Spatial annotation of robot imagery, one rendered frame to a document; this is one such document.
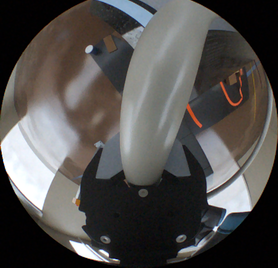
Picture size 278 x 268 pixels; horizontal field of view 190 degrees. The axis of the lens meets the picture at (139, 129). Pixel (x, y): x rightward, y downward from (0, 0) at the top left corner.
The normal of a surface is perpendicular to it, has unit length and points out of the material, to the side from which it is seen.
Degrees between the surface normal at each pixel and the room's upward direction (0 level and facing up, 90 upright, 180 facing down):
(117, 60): 0
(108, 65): 0
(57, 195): 90
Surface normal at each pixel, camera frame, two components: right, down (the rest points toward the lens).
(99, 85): -0.06, 0.55
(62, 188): 0.77, -0.51
